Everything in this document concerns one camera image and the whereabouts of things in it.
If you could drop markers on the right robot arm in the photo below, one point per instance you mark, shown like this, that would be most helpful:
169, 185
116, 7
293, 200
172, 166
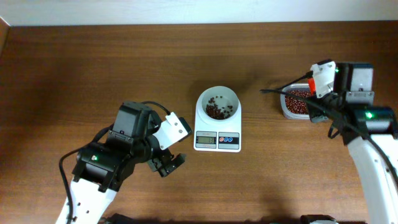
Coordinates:
370, 134

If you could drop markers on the white digital kitchen scale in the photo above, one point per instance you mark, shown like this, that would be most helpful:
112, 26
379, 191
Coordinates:
218, 136

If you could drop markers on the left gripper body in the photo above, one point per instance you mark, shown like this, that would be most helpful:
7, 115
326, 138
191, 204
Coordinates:
147, 150

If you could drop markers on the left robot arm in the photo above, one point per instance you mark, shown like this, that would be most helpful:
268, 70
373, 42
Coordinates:
93, 186

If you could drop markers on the orange plastic measuring scoop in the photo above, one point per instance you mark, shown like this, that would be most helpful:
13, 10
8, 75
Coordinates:
312, 86

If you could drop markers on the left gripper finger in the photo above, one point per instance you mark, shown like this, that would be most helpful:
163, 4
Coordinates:
169, 163
187, 128

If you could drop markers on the red beans in container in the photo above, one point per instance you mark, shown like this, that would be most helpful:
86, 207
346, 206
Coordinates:
297, 106

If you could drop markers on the red beans in bowl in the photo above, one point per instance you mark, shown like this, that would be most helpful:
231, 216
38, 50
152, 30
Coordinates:
219, 107

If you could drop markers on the clear plastic bean container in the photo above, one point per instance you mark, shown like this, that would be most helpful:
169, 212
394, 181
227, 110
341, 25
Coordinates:
286, 112

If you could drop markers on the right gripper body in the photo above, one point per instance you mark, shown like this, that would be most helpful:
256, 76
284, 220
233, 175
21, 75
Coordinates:
319, 115

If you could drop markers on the white round bowl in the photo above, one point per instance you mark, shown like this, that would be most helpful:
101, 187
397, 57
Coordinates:
218, 90

